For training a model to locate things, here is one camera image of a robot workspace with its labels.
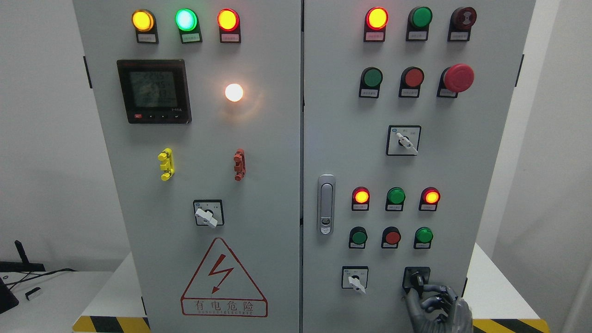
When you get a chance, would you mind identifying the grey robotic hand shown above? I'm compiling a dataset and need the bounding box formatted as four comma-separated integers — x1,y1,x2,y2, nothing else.
405,284,474,333

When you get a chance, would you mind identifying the black rotary knob switch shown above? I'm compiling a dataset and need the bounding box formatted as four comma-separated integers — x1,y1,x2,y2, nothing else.
402,267,431,297

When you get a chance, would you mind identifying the white platform with hazard stripes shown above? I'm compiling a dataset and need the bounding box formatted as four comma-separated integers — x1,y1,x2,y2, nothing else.
72,245,549,333

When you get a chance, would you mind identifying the green push button lower right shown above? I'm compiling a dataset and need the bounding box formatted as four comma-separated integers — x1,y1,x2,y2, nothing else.
413,226,434,249

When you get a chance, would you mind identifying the green push button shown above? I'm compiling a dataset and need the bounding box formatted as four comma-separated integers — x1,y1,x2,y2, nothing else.
413,226,434,249
358,66,383,99
348,226,368,249

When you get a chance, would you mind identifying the red push button lower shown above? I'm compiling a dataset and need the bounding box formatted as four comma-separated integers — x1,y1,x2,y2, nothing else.
381,226,401,249

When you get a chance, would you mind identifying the red push button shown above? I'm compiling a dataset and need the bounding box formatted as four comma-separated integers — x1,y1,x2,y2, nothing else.
381,226,401,249
398,66,425,98

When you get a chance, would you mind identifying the red indicator light middle right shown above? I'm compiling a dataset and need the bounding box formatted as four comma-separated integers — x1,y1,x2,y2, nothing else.
418,187,441,211

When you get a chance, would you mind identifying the green push button lower left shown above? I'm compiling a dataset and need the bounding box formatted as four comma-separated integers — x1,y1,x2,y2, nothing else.
348,226,368,249

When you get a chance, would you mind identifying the green indicator light middle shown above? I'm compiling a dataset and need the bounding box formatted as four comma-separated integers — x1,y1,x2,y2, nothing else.
385,187,406,211

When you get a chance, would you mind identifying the red indicator light middle left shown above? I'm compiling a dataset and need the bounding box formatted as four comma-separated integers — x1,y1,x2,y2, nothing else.
351,187,370,211

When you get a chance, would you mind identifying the grey electrical control cabinet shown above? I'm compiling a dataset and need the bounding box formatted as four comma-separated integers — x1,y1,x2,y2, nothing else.
73,0,535,333

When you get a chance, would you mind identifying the red high voltage warning sticker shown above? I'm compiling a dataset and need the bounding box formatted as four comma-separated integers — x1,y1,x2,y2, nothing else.
180,237,268,317

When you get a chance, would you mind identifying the red emergency stop mushroom button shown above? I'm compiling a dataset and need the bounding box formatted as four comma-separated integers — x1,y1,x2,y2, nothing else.
436,63,475,99

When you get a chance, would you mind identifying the red push button upper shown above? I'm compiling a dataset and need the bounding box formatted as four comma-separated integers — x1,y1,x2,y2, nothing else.
398,66,425,98

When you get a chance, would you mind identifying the green push button upper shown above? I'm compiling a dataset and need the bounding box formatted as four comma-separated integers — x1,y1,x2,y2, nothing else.
358,66,383,99

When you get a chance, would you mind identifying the dark red buzzer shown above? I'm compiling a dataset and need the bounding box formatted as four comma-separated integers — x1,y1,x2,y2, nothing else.
448,6,476,42

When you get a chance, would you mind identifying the green indicator light top right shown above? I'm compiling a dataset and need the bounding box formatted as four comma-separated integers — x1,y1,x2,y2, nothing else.
406,6,433,41

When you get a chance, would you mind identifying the red indicator light right door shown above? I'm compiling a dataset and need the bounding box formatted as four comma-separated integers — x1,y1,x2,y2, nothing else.
364,6,389,42

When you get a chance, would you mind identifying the white glowing lamp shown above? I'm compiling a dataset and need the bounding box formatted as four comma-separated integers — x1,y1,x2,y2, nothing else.
224,83,245,103

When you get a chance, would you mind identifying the red ringed indicator light left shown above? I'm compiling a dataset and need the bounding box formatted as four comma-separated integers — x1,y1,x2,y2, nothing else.
216,8,241,43

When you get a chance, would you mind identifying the black digital power meter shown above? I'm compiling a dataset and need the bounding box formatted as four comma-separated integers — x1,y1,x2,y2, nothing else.
117,59,192,124

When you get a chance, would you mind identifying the green lit indicator light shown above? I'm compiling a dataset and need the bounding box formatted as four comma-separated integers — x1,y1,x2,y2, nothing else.
175,8,203,43

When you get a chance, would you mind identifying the yellow indicator light top left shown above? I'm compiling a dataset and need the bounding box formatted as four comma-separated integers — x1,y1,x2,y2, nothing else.
131,9,159,44

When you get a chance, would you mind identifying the small white black device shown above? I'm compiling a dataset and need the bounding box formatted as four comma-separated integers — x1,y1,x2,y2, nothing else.
25,287,42,301

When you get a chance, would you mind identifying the black object at left edge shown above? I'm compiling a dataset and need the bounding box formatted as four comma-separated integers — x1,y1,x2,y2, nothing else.
0,276,19,314

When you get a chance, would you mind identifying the black monitor stand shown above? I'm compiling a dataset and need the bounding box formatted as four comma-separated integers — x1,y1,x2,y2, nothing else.
0,240,46,272

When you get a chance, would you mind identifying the lower white selector switch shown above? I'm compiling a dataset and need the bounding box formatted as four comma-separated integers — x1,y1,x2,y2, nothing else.
342,266,369,295

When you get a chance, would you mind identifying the silver door handle lock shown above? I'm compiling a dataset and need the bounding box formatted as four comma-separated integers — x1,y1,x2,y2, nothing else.
316,173,336,235

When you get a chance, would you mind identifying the upper right selector switch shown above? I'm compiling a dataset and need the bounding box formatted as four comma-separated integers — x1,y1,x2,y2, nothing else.
386,125,421,156

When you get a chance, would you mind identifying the left door selector switch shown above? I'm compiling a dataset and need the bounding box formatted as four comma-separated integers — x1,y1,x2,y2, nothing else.
193,199,225,229

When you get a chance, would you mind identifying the black cable on desk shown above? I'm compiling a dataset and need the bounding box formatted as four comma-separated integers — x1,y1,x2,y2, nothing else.
0,268,77,292

